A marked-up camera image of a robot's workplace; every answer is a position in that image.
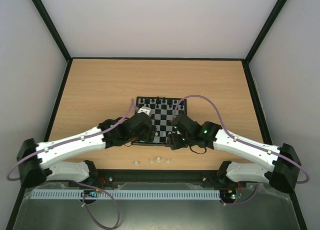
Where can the light blue cable duct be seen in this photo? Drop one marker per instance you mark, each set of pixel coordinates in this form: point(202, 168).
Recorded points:
point(126, 194)

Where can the black and white chessboard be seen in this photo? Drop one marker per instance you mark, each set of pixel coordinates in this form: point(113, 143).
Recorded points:
point(163, 110)

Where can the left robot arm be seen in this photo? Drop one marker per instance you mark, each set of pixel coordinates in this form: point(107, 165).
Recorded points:
point(38, 162)

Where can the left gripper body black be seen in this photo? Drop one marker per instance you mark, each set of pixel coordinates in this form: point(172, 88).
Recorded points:
point(148, 137)

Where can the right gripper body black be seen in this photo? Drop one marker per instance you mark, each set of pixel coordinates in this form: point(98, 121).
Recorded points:
point(173, 141)

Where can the black aluminium frame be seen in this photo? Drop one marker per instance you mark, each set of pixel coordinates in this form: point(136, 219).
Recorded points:
point(170, 173)

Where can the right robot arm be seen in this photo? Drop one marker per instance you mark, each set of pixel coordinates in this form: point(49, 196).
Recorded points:
point(277, 166)

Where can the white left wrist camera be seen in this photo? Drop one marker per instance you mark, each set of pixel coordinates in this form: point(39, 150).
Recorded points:
point(146, 110)

